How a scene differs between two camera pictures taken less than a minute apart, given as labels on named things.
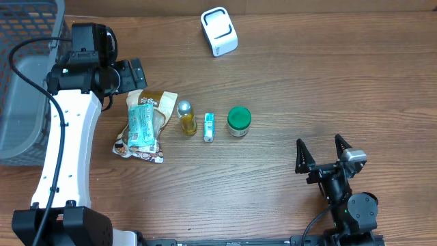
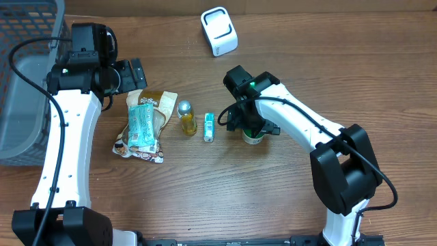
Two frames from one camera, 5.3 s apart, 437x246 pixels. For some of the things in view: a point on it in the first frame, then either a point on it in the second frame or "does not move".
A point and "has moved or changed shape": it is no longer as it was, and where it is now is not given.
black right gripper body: x=319 y=169 to x=250 y=119
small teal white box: x=209 y=127 does not move
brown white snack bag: x=162 y=102 does not move
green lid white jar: x=238 y=120 has moved or changed shape
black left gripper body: x=128 y=82 does not move
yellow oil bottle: x=189 y=126 does not move
